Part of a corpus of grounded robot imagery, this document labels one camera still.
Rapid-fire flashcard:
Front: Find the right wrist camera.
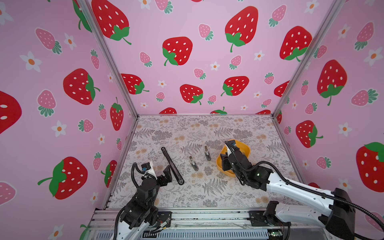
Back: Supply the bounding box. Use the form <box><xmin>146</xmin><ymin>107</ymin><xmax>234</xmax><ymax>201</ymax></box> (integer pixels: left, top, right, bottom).
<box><xmin>225</xmin><ymin>140</ymin><xmax>240</xmax><ymax>153</ymax></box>

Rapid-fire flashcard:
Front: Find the yellow plastic tray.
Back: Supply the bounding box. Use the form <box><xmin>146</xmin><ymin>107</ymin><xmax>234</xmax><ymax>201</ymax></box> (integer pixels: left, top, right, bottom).
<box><xmin>216</xmin><ymin>140</ymin><xmax>252</xmax><ymax>178</ymax></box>

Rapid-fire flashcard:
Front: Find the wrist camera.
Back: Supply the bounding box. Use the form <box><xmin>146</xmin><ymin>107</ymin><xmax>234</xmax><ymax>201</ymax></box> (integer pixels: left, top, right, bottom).
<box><xmin>225</xmin><ymin>140</ymin><xmax>240</xmax><ymax>153</ymax></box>
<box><xmin>142</xmin><ymin>162</ymin><xmax>157</xmax><ymax>179</ymax></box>

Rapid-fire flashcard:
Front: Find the aluminium front rail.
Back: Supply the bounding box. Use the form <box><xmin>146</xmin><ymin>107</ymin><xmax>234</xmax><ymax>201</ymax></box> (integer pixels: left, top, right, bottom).
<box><xmin>88</xmin><ymin>207</ymin><xmax>334</xmax><ymax>240</ymax></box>

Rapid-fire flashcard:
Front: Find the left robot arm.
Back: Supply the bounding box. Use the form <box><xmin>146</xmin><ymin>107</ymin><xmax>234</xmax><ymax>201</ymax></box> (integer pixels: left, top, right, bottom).
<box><xmin>111</xmin><ymin>162</ymin><xmax>173</xmax><ymax>240</ymax></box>

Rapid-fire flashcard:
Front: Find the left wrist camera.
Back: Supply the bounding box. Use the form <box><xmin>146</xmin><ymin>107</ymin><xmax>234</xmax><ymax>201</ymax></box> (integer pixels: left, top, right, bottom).
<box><xmin>142</xmin><ymin>162</ymin><xmax>157</xmax><ymax>179</ymax></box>

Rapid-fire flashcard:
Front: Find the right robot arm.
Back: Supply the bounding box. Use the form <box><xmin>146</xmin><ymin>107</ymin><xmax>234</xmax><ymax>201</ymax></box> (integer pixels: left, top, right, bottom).
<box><xmin>219</xmin><ymin>150</ymin><xmax>384</xmax><ymax>240</ymax></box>

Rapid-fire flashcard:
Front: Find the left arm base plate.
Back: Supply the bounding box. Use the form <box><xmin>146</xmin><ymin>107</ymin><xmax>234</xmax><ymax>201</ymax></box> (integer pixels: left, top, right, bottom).
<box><xmin>145</xmin><ymin>211</ymin><xmax>172</xmax><ymax>228</ymax></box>

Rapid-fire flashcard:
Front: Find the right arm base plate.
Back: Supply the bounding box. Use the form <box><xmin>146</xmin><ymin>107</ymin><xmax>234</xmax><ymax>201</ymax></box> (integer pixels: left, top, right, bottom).
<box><xmin>247</xmin><ymin>211</ymin><xmax>291</xmax><ymax>227</ymax></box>

